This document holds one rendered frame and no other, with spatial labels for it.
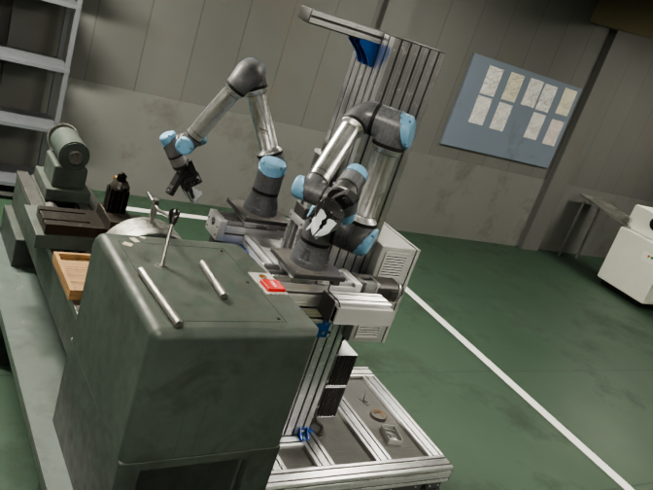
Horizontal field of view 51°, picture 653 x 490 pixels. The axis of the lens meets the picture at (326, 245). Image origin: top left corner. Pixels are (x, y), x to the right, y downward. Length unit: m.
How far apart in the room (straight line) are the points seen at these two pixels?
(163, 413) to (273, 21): 4.83
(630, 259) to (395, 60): 6.34
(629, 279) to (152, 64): 5.73
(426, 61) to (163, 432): 1.65
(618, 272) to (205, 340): 7.34
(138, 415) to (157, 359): 0.17
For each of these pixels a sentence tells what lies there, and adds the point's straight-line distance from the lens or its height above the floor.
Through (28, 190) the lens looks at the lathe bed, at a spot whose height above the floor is 0.86.
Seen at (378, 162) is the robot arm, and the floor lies 1.62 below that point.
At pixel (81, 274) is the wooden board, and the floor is 0.88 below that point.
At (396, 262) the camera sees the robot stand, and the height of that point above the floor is 1.17.
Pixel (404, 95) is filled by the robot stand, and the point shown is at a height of 1.83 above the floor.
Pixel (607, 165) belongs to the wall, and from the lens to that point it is 9.57.
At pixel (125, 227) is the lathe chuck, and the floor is 1.21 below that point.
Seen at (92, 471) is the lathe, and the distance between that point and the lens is 2.11.
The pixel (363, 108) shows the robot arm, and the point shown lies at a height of 1.78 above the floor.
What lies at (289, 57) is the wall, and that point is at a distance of 6.39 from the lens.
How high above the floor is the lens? 2.08
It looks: 19 degrees down
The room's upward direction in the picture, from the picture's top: 19 degrees clockwise
